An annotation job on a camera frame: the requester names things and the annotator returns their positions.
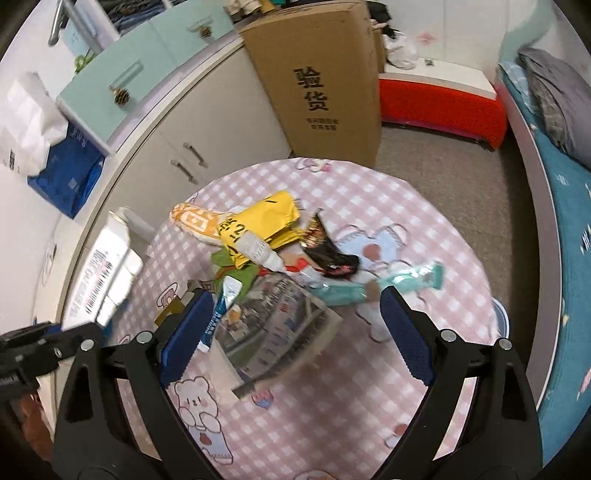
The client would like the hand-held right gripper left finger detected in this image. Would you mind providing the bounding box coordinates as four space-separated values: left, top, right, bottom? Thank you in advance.
53 288 218 480

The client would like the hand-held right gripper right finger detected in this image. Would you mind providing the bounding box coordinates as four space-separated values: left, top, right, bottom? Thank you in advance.
379 285 543 480

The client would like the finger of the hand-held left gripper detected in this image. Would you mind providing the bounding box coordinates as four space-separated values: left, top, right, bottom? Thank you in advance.
44 322 109 364

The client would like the dark gold wrapper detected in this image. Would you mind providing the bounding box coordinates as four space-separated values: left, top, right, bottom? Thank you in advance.
154 295 186 329

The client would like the blue and white sachet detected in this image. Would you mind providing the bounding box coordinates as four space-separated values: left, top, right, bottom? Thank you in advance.
198 275 243 354

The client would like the teal wrapper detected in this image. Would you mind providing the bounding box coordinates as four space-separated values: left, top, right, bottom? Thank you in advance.
308 260 445 308

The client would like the green wrapper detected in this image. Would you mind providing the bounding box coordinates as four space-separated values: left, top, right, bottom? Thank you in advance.
211 246 260 296

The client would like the silver printed packet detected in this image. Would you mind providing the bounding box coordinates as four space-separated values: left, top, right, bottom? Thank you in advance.
214 274 345 400

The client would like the dark brown wrapper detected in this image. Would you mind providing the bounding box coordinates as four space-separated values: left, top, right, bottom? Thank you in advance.
300 212 361 278

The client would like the small white bottle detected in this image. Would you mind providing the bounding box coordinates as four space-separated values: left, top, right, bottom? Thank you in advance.
237 230 285 273

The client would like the orange and white snack packet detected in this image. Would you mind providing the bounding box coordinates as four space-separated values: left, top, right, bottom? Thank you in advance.
169 200 246 246

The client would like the red and white wrapper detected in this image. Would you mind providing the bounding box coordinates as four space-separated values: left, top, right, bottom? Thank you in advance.
283 258 324 282

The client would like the yellow wrapper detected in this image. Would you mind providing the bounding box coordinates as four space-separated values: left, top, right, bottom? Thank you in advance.
219 189 301 271

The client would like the white box with barcode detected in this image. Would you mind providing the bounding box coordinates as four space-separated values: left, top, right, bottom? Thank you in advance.
61 207 145 329

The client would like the pink checked tablecloth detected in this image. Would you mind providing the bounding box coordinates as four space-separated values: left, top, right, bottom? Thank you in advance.
108 157 502 480

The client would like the blue plastic bag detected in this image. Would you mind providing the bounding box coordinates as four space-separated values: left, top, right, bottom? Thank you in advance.
27 121 105 220

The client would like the bed with teal sheet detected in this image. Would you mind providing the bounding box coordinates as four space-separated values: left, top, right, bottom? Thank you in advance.
496 59 591 467

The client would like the white cabinet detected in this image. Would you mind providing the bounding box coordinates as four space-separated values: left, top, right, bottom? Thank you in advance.
58 36 296 324

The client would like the white paper bag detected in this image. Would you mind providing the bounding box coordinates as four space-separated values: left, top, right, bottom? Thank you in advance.
0 71 68 177

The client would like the red bench with white top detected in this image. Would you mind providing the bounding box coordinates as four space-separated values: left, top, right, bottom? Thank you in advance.
379 59 509 151

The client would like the grey plaid pillow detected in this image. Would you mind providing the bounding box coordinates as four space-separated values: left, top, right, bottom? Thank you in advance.
530 78 570 149

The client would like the light blue checked pillow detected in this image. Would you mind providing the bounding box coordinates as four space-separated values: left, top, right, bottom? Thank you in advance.
500 60 533 95

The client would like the large cardboard box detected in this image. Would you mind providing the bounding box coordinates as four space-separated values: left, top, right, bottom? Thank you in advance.
239 0 383 169

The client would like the white plastic bag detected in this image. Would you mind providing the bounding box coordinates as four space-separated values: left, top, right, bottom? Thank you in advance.
383 27 420 70

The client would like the grey quilt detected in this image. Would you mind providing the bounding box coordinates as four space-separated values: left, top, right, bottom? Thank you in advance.
517 46 591 172

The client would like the mint green drawer unit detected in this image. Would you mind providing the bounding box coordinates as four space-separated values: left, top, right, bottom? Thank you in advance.
55 0 242 158

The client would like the black clothing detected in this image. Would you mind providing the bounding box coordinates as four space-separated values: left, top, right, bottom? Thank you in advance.
368 0 403 38

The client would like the metal cabinet handle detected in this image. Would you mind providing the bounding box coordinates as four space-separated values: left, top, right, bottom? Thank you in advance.
170 160 198 186
182 143 209 168

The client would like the metal bar handle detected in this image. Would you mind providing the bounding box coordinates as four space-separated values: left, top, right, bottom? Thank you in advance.
48 0 75 47

